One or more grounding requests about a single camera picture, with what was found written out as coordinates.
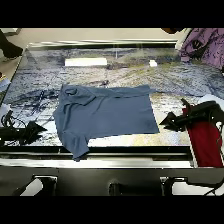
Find blue T-shirt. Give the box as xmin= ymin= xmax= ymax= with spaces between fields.
xmin=52 ymin=83 xmax=161 ymax=161

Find red garment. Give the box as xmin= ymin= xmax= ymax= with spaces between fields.
xmin=182 ymin=99 xmax=224 ymax=169

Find purple garment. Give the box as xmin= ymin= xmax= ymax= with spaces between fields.
xmin=178 ymin=28 xmax=224 ymax=73

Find person's legs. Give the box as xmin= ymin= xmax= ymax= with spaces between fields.
xmin=0 ymin=29 xmax=25 ymax=61

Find silver frame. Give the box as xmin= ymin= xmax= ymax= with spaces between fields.
xmin=0 ymin=150 xmax=224 ymax=197

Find black cable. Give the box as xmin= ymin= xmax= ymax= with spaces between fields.
xmin=0 ymin=110 xmax=28 ymax=135
xmin=202 ymin=178 xmax=224 ymax=197

